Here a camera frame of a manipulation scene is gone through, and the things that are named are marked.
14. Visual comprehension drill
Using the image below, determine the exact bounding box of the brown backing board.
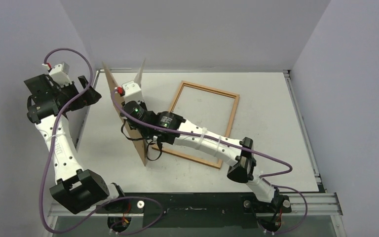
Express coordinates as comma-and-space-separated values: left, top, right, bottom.
102, 61, 148, 166

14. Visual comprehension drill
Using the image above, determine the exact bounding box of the wooden picture frame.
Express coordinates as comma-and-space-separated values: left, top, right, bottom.
162, 81, 239, 169

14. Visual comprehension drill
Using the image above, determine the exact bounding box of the photo print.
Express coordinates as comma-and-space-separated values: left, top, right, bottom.
134, 58, 146, 87

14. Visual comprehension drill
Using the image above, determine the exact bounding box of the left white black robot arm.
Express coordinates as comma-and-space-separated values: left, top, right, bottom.
24, 74, 128, 214

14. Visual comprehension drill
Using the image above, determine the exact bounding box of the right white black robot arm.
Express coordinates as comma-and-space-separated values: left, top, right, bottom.
120, 101, 291, 212

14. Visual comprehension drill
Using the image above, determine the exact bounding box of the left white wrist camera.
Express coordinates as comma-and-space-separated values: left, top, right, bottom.
42, 62, 72, 87

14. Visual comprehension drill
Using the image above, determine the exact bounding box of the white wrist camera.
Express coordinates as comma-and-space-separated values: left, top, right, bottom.
116, 81, 144, 104
42, 62, 72, 87

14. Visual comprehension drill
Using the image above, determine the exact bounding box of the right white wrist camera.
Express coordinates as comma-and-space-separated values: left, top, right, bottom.
116, 81, 144, 104

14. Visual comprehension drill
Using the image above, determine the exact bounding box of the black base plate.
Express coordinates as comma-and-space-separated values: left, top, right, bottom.
97, 193, 292, 229

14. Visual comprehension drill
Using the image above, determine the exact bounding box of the aluminium rail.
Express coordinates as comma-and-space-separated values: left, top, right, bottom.
47, 192, 343, 217

